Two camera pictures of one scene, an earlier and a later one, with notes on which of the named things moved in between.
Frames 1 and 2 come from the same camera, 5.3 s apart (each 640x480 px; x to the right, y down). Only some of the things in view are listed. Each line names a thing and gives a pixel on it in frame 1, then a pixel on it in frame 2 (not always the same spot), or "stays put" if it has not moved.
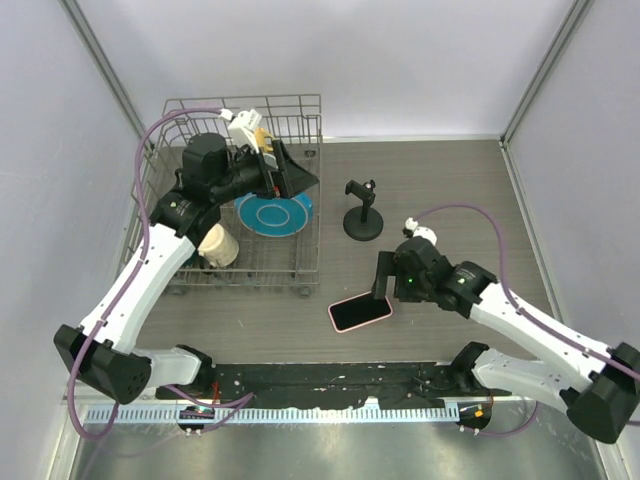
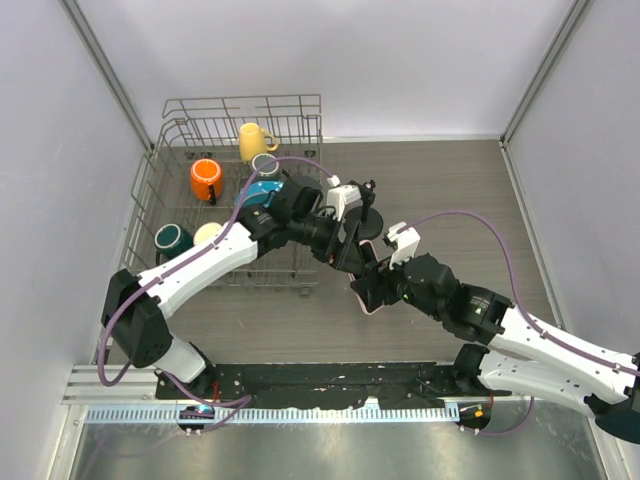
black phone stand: x=363 y=223 stays put
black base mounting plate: x=288 y=385 stays put
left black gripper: x=287 y=178 to x=337 y=251
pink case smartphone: x=357 y=311 to x=370 y=255
